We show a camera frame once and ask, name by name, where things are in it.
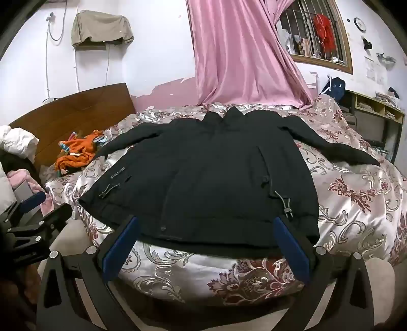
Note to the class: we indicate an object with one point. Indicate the white wall bracket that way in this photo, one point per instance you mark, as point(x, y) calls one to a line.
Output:
point(313, 81)

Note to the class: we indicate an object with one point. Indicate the white power strip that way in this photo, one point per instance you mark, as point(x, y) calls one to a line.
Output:
point(49, 100)

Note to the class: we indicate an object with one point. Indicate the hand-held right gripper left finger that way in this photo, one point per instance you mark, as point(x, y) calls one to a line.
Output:
point(122, 242)

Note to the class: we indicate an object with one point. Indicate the floral satin bedspread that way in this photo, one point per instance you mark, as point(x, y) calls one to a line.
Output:
point(349, 197)

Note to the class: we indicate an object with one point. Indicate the wooden cubby desk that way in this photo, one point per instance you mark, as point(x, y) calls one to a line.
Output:
point(392, 117)

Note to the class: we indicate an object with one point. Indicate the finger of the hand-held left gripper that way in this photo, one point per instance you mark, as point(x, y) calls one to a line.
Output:
point(54, 219)
point(33, 201)

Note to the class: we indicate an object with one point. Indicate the round wall clock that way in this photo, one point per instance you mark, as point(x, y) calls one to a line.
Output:
point(360, 24)

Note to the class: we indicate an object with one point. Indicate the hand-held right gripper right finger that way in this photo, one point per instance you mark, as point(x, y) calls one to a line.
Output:
point(292, 251)

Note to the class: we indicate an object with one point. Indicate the wooden headboard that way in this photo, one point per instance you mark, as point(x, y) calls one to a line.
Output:
point(79, 108)

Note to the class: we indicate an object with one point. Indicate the white wall conduit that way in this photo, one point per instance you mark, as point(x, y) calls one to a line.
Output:
point(76, 73)

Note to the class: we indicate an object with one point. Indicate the barred window with wooden frame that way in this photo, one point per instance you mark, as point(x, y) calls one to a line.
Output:
point(324, 63)

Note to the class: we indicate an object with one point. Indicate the teal striped cloth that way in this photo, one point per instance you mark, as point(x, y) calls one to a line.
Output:
point(101, 139)

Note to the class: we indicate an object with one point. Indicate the pink cloth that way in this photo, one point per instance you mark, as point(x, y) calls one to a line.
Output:
point(20, 178)

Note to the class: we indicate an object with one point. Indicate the black wall-mounted device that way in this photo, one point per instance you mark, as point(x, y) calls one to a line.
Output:
point(367, 44)

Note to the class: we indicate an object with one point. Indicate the orange carton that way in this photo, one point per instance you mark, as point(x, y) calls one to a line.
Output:
point(305, 46)

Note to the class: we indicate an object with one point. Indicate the wall shelf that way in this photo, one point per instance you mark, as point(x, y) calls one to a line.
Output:
point(90, 46)

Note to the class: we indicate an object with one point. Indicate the blue backpack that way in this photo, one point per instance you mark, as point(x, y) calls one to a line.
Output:
point(337, 87)

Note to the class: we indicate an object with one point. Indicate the red hanging garment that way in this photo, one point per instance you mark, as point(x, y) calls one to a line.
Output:
point(324, 31)

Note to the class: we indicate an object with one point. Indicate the orange garment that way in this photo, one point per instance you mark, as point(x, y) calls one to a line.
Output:
point(79, 149)

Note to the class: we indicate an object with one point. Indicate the stack of papers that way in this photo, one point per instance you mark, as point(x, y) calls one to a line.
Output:
point(383, 96)

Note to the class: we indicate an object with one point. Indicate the white wall socket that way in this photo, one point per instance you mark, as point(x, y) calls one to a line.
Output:
point(50, 16)

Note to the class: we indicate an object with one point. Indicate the white plastic bag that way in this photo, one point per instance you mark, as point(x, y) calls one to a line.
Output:
point(287, 41)

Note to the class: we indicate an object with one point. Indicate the metal wall rack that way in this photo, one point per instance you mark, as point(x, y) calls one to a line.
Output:
point(386, 58)

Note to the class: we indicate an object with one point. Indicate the beige cloth cover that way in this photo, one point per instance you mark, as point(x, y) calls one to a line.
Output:
point(101, 27)

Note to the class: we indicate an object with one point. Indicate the white wall calendar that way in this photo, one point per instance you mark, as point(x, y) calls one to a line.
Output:
point(373, 71)

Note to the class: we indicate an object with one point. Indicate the black jacket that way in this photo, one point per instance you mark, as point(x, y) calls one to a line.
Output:
point(206, 175)

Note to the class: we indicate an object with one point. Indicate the white pillow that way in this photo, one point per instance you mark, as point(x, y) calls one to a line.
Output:
point(16, 140)

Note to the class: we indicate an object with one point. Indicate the pink curtain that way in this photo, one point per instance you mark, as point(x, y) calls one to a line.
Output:
point(238, 47)

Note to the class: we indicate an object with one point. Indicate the dark cap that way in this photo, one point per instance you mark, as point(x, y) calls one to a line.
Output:
point(394, 93)

